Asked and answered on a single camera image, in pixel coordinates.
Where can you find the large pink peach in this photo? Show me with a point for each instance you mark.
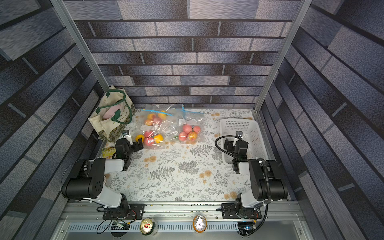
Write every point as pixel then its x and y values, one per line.
pixel 187 128

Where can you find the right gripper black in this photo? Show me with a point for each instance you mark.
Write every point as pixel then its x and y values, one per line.
pixel 229 145

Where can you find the yellow peach red blush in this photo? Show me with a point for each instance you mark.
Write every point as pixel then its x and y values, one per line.
pixel 140 138

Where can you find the clear zip-top bag blue zipper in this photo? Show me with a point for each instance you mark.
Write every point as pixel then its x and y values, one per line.
pixel 167 126

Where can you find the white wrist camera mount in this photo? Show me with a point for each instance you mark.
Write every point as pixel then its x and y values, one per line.
pixel 126 134

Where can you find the canvas tote bag green handles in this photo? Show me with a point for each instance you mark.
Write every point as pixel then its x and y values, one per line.
pixel 114 112

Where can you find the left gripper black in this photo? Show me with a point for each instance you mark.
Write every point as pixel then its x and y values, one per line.
pixel 137 147

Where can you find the yellow snack packet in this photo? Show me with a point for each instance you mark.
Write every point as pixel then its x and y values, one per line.
pixel 109 153

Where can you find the yellow peach green leaf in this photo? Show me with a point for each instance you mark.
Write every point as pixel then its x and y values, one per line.
pixel 162 115

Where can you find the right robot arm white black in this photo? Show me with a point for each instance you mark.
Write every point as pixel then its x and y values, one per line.
pixel 266 179

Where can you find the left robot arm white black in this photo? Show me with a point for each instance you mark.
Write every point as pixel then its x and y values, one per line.
pixel 85 180

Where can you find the wrinkled yellow red peach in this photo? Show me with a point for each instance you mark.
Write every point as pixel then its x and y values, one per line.
pixel 192 136

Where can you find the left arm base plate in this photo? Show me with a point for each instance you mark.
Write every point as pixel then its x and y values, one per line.
pixel 125 212

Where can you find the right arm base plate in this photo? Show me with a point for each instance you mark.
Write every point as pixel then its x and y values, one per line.
pixel 233 211

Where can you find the pink peach with leaf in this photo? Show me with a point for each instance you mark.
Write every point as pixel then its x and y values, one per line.
pixel 157 121

